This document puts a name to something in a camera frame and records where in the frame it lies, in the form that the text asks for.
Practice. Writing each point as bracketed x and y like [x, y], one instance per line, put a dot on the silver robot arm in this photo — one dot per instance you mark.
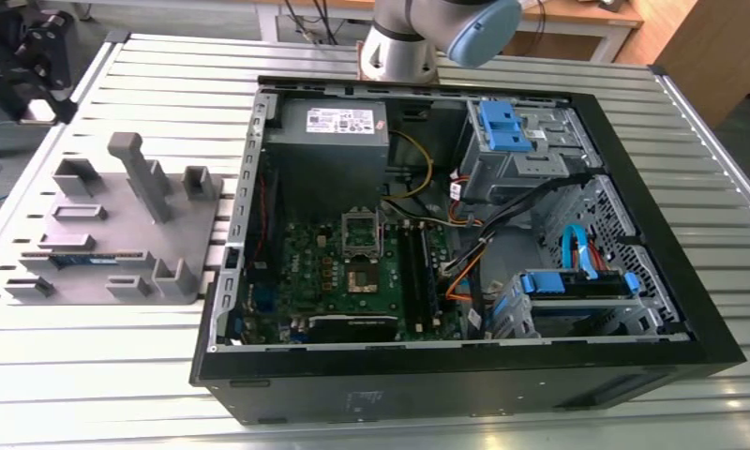
[400, 51]

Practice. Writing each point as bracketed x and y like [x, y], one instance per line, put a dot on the CPU socket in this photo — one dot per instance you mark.
[362, 280]

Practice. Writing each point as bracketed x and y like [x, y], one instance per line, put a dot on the black table corner cap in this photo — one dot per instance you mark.
[657, 70]
[117, 37]

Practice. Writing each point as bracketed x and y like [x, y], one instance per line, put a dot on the grey parts rack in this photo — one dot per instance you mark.
[181, 234]

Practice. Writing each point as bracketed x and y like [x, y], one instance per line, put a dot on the blue RAM stick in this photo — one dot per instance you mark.
[84, 261]

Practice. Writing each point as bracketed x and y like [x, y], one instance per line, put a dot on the grey power supply unit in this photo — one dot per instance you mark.
[325, 164]

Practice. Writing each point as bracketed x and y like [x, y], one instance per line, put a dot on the blue board connector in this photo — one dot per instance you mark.
[264, 300]

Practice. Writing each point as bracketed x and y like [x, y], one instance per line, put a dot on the green motherboard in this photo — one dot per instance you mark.
[312, 281]

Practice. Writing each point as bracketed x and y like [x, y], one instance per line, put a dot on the metal locking lever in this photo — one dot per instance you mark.
[384, 234]

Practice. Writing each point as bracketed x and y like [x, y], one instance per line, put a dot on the blue plastic drive latch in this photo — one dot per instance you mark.
[502, 126]

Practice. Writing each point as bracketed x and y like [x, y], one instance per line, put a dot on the black RAM slot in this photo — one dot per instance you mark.
[428, 276]
[412, 276]
[420, 276]

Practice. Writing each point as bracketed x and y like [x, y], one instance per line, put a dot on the black graphics card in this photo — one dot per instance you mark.
[350, 328]

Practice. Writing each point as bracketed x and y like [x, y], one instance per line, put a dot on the white connector block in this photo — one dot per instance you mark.
[448, 268]

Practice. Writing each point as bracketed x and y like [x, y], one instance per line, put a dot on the grey metal drive cage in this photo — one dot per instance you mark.
[537, 164]

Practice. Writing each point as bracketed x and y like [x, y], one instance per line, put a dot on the small dark desk object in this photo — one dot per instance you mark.
[612, 4]

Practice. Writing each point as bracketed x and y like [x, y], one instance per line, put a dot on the black PC case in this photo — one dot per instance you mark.
[412, 389]

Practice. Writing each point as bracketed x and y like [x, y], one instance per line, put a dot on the hard disk in blue carrier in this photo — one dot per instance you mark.
[541, 283]

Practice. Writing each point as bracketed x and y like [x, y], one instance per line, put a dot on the grey metal disk bay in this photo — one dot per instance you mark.
[590, 310]

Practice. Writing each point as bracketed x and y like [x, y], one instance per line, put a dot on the wooden cabinet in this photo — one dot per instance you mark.
[725, 47]

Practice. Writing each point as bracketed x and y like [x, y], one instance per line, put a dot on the white metal table frame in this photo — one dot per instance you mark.
[266, 25]

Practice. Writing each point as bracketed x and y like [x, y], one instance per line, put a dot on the wooden desk white frame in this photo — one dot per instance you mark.
[600, 16]

